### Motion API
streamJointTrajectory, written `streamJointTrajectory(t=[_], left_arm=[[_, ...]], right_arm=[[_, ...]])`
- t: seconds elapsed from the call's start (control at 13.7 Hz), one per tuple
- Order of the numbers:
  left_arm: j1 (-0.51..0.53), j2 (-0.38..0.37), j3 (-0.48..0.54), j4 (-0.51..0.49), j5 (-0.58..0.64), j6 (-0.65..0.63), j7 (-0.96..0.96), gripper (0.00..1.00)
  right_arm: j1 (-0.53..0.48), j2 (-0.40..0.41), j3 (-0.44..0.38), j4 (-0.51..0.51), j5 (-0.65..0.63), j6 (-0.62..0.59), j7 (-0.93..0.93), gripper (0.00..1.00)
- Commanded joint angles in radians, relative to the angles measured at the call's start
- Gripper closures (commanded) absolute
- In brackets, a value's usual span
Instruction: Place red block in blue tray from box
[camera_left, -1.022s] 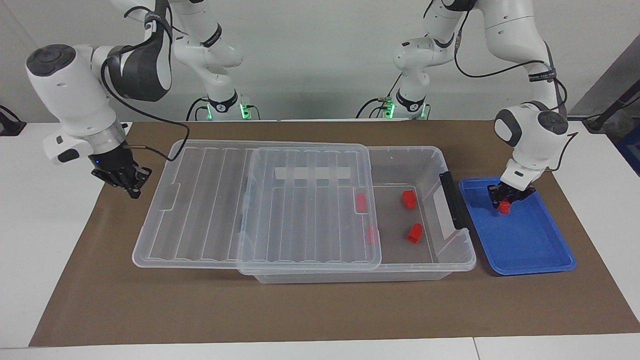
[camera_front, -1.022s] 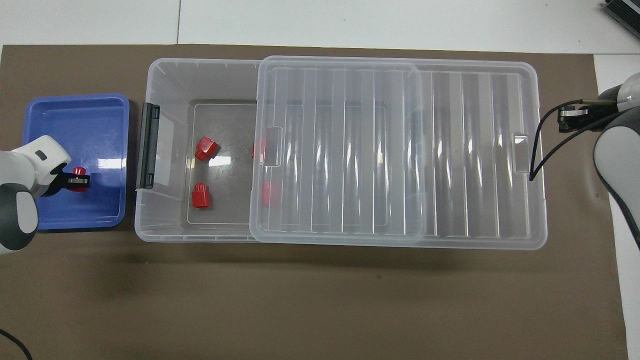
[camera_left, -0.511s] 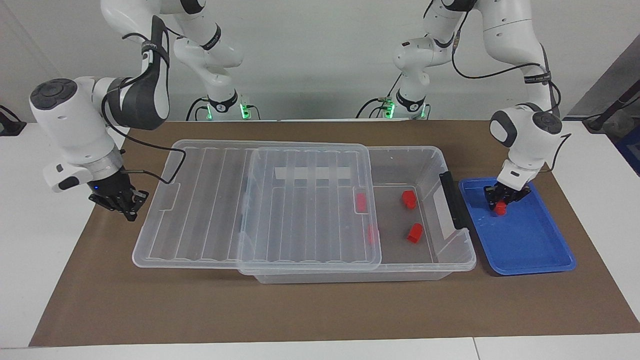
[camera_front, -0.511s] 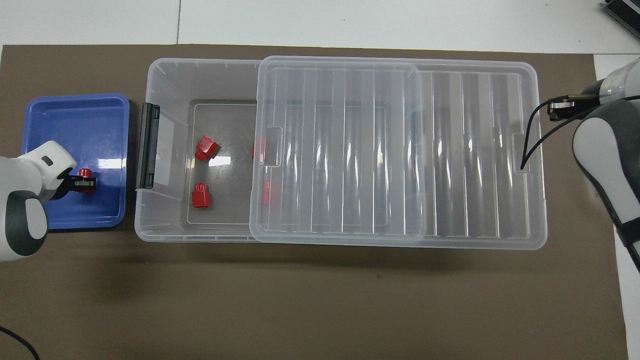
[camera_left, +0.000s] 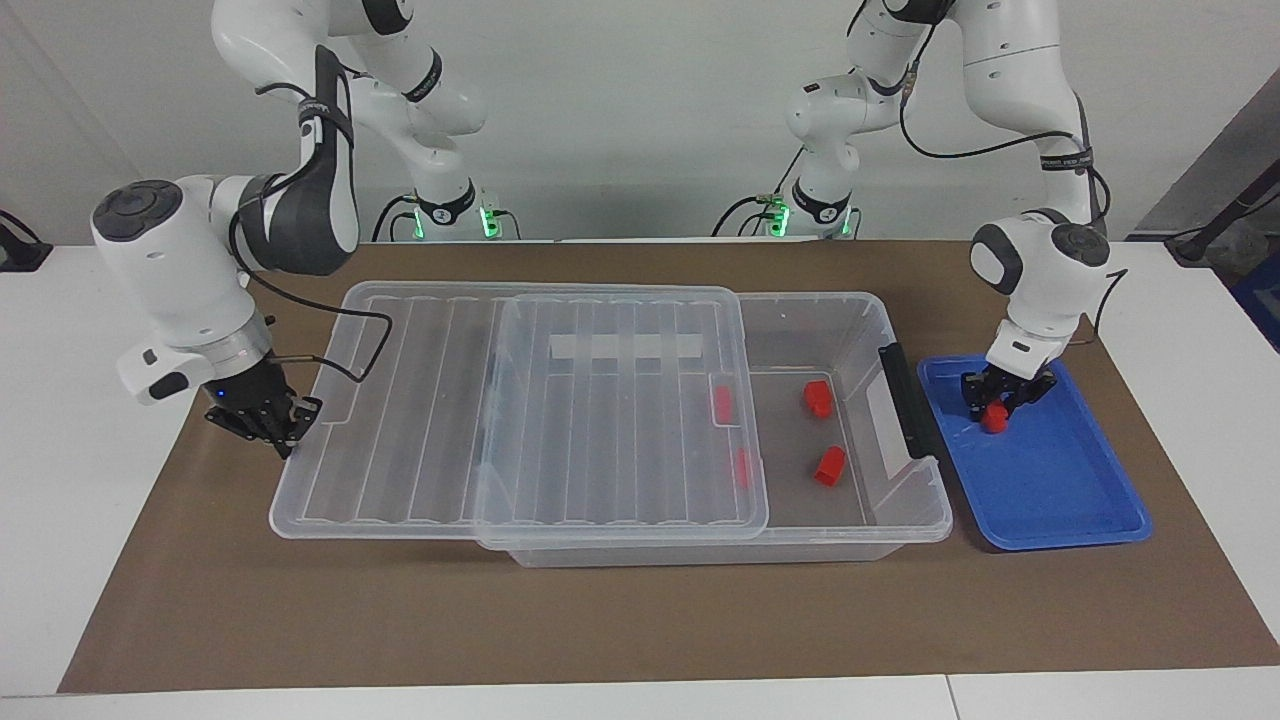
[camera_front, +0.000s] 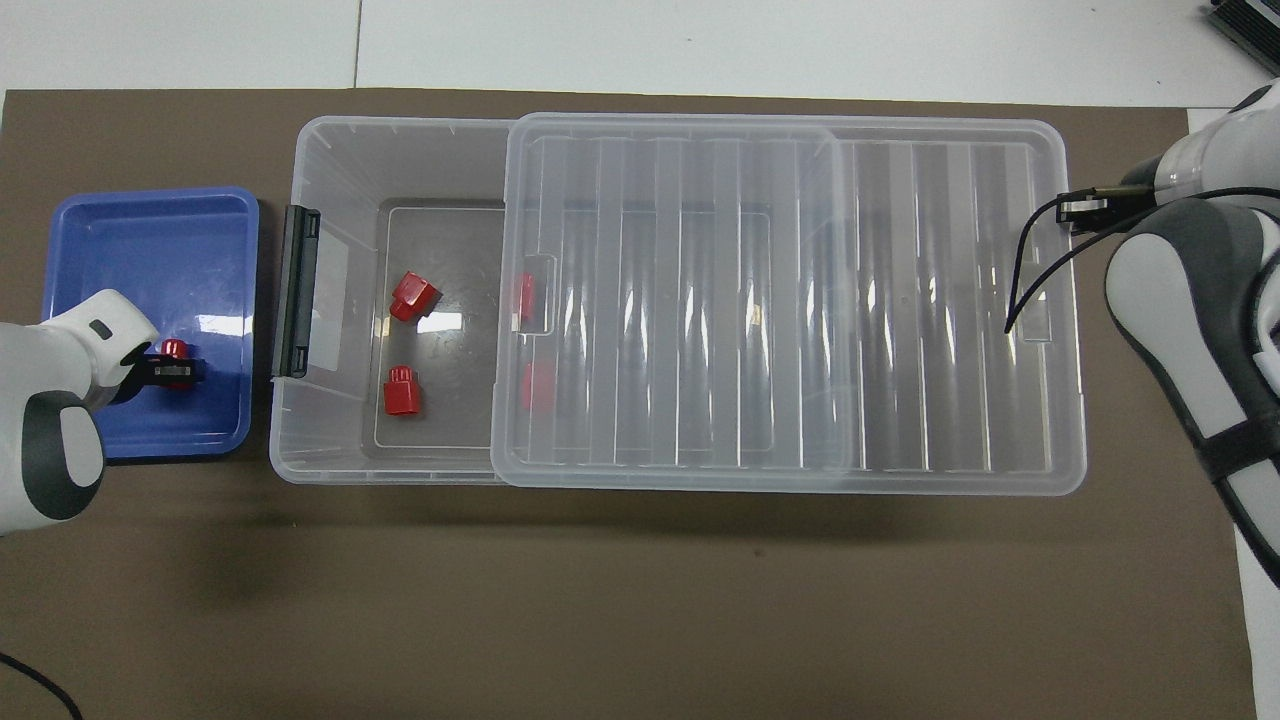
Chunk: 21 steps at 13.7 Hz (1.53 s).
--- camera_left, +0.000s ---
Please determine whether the clear ribbed plastic lid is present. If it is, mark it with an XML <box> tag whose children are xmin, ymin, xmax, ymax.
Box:
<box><xmin>268</xmin><ymin>280</ymin><xmax>772</xmax><ymax>545</ymax></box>

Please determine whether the blue plastic tray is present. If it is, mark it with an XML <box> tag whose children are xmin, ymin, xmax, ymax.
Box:
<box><xmin>917</xmin><ymin>351</ymin><xmax>1154</xmax><ymax>552</ymax></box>

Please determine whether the clear plastic storage box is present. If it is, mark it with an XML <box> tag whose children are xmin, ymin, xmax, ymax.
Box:
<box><xmin>478</xmin><ymin>290</ymin><xmax>953</xmax><ymax>570</ymax></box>

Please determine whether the brown table mat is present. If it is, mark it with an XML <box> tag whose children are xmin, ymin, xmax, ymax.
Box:
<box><xmin>58</xmin><ymin>238</ymin><xmax>1280</xmax><ymax>695</ymax></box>

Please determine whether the black stand pole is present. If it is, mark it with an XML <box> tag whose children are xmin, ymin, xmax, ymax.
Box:
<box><xmin>1165</xmin><ymin>160</ymin><xmax>1280</xmax><ymax>266</ymax></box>

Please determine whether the blue crate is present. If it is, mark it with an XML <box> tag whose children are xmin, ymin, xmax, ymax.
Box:
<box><xmin>1230</xmin><ymin>250</ymin><xmax>1280</xmax><ymax>353</ymax></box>

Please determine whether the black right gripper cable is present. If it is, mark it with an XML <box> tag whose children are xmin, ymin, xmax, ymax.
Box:
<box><xmin>228</xmin><ymin>85</ymin><xmax>394</xmax><ymax>384</ymax></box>

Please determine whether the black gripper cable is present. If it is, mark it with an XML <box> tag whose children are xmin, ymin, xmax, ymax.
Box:
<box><xmin>898</xmin><ymin>20</ymin><xmax>1131</xmax><ymax>351</ymax></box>
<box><xmin>228</xmin><ymin>85</ymin><xmax>394</xmax><ymax>384</ymax></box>

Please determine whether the black box latch handle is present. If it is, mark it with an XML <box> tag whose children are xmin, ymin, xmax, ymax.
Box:
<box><xmin>877</xmin><ymin>342</ymin><xmax>944</xmax><ymax>462</ymax></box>

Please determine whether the black base cable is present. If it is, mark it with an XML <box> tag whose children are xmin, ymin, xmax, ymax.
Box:
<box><xmin>372</xmin><ymin>193</ymin><xmax>419</xmax><ymax>243</ymax></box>
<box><xmin>712</xmin><ymin>150</ymin><xmax>806</xmax><ymax>239</ymax></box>

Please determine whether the black clamp mount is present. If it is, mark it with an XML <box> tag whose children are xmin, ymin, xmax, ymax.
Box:
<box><xmin>0</xmin><ymin>210</ymin><xmax>54</xmax><ymax>273</ymax></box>

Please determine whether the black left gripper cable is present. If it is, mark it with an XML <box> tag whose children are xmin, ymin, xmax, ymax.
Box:
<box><xmin>898</xmin><ymin>20</ymin><xmax>1131</xmax><ymax>351</ymax></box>

